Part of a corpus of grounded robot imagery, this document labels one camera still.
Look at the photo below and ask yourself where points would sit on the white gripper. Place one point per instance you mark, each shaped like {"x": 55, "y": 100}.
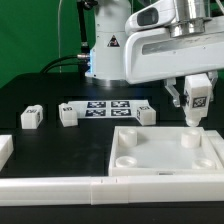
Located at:
{"x": 172, "y": 38}

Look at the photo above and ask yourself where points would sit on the white square table top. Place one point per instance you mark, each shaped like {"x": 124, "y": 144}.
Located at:
{"x": 163, "y": 151}

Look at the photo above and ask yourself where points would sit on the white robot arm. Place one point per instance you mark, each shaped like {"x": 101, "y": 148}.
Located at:
{"x": 107, "y": 55}

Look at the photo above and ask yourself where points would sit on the white right fence block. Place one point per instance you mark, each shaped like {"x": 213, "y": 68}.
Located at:
{"x": 217, "y": 142}

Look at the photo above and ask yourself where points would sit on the white fence block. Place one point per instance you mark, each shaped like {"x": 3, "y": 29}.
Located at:
{"x": 6, "y": 149}
{"x": 217, "y": 142}

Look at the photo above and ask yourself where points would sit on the white sheet with markers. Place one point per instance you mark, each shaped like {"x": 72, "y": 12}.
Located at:
{"x": 108, "y": 108}

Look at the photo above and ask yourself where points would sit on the white left fence block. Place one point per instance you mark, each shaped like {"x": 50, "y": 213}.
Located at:
{"x": 6, "y": 149}

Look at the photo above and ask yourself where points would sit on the white front fence rail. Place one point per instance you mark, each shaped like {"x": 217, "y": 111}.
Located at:
{"x": 110, "y": 190}

